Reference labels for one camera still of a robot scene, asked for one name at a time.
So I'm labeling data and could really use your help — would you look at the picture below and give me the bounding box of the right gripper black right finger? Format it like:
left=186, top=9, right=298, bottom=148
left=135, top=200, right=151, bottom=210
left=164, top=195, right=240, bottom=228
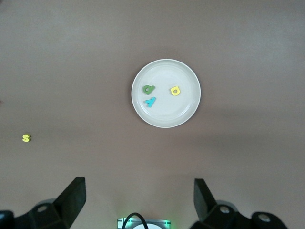
left=190, top=178, right=288, bottom=229

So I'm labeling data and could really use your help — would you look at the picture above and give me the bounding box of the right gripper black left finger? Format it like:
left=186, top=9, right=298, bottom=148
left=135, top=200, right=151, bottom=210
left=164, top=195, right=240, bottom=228
left=0, top=177, right=87, bottom=229

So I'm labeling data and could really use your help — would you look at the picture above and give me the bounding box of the teal letter y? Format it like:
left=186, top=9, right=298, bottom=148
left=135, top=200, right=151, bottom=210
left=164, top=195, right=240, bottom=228
left=143, top=96, right=157, bottom=108

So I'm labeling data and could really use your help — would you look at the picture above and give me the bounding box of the green letter p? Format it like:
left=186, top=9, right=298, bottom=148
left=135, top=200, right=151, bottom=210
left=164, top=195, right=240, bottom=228
left=142, top=84, right=156, bottom=94

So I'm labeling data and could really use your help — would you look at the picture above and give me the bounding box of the beige brown plate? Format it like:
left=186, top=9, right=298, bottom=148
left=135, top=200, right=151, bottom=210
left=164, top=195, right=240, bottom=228
left=131, top=59, right=202, bottom=129

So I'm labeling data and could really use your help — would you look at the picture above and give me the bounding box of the brown table cover sheet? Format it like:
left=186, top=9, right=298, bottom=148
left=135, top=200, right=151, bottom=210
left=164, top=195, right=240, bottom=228
left=0, top=0, right=305, bottom=229

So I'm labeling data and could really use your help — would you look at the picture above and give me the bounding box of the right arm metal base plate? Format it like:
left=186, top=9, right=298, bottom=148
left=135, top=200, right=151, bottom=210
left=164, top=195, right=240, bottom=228
left=117, top=217, right=171, bottom=229

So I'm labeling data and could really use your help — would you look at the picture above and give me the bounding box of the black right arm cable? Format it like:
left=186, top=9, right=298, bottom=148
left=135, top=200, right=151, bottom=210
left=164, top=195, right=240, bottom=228
left=124, top=212, right=150, bottom=229

